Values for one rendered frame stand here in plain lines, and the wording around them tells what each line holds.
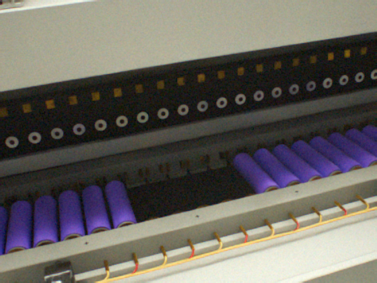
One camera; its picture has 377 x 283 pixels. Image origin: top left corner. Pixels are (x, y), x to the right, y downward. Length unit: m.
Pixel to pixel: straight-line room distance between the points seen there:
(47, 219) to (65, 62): 0.14
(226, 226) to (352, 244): 0.09
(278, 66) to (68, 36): 0.25
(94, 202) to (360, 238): 0.21
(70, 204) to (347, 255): 0.22
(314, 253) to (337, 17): 0.17
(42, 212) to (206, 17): 0.20
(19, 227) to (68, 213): 0.04
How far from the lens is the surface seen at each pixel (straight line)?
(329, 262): 0.32
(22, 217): 0.37
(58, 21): 0.26
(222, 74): 0.42
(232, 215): 0.32
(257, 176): 0.37
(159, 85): 0.41
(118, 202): 0.35
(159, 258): 0.32
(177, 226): 0.31
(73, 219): 0.35
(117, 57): 0.27
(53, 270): 0.30
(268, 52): 0.50
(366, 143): 0.44
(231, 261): 0.32
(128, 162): 0.40
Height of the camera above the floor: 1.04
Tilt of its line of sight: 5 degrees down
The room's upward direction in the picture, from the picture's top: 10 degrees counter-clockwise
